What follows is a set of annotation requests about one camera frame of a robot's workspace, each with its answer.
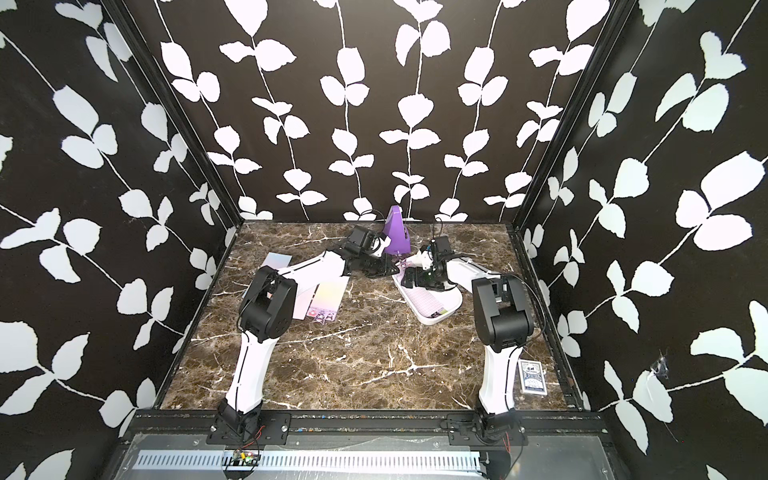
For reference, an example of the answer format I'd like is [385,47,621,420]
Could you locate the white plastic storage box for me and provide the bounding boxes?
[392,260,463,325]

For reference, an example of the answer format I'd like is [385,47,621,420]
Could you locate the purple sticker sheet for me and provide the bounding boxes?
[307,276,349,324]

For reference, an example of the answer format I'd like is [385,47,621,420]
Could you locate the pink sticker sheet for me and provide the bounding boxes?
[261,252,292,270]
[293,285,317,320]

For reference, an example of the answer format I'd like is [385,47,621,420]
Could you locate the lilac checked sticker sheet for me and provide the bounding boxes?
[399,251,433,270]

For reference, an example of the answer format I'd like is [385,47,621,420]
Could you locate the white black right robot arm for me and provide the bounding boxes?
[400,255,535,417]

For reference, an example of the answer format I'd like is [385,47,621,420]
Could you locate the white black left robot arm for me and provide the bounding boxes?
[219,249,397,422]

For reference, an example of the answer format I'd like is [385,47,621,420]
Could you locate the purple plastic object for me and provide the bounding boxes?
[383,205,411,256]

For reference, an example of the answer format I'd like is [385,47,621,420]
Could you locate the blue playing card deck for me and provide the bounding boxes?
[518,359,548,396]

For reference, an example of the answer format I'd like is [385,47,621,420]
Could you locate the small electronics board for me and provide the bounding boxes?
[222,450,262,470]

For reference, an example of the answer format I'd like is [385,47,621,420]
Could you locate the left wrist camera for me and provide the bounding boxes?
[344,226,391,258]

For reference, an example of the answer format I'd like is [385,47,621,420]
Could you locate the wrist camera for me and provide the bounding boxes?
[421,235,455,262]
[344,226,391,258]

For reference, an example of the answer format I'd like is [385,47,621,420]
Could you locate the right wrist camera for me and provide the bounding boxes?
[421,235,455,262]

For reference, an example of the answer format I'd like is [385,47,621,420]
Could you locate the white perforated cable duct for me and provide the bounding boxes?
[129,449,484,475]

